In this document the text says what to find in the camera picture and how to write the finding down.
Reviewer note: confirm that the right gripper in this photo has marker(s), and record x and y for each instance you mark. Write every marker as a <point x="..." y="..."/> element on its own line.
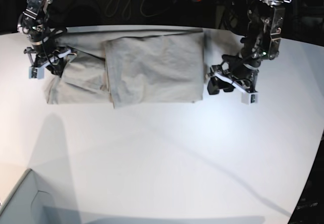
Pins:
<point x="54" y="62"/>

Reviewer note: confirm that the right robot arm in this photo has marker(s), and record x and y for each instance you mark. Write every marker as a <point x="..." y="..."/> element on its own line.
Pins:
<point x="44" y="53"/>

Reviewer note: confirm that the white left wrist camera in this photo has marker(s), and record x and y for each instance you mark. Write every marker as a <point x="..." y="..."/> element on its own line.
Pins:
<point x="250" y="98"/>

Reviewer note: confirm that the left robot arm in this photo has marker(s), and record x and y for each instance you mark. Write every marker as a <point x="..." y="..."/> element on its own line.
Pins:
<point x="266" y="18"/>

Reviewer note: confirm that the beige t-shirt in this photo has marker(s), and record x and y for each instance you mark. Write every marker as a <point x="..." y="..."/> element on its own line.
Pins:
<point x="131" y="67"/>

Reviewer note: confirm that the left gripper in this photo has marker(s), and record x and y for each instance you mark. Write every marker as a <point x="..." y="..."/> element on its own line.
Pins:
<point x="224" y="80"/>

